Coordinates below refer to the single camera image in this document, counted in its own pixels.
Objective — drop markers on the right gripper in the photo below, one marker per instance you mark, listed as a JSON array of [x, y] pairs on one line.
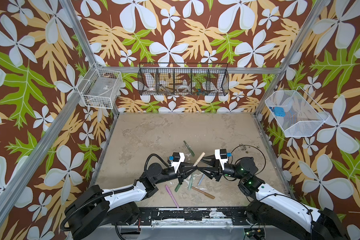
[[219, 169]]

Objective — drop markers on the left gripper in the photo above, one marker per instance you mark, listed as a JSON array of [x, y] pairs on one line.
[[181, 173]]

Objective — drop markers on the dark green pen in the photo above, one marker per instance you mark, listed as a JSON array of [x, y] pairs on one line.
[[189, 148], [178, 187]]

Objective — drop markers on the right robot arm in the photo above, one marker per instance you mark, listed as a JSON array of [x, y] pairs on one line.
[[271, 207]]

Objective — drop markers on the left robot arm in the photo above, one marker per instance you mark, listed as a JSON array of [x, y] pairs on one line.
[[91, 209]]

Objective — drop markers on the blue pen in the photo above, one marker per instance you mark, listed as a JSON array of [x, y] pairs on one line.
[[201, 179]]

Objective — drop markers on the pink pen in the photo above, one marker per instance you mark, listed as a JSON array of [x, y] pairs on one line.
[[172, 196]]

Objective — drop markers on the brown pen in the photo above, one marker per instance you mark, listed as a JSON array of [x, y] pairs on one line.
[[204, 193]]

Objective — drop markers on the white tape roll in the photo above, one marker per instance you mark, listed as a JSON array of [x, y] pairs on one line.
[[183, 88]]

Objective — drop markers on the blue object in basket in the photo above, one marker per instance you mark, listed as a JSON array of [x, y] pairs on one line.
[[279, 111]]

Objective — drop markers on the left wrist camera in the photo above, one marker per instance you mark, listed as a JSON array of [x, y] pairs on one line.
[[175, 160]]

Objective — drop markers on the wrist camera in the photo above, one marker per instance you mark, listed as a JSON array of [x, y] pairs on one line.
[[222, 156], [175, 160]]

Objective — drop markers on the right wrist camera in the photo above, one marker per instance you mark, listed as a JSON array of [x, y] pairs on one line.
[[222, 156]]

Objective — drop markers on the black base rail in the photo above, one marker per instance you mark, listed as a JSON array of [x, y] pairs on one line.
[[234, 216]]

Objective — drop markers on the black wire basket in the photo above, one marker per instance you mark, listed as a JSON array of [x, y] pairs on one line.
[[204, 79]]

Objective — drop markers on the white wire basket right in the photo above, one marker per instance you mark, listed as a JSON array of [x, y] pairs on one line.
[[304, 116]]

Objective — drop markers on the white wire basket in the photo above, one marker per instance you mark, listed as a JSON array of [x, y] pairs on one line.
[[99, 88], [304, 116]]

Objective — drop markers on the white wire basket left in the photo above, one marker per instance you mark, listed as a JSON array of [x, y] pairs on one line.
[[99, 88]]

